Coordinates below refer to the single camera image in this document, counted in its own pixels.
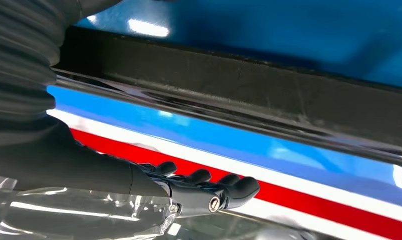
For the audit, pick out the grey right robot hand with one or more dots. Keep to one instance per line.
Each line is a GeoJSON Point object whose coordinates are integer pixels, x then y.
{"type": "Point", "coordinates": [71, 172]}

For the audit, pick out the blue metal shelf cart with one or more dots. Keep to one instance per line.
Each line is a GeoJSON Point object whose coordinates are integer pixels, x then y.
{"type": "Point", "coordinates": [286, 33]}

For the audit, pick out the white car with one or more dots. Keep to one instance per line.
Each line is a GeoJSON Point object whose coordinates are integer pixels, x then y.
{"type": "Point", "coordinates": [187, 153]}

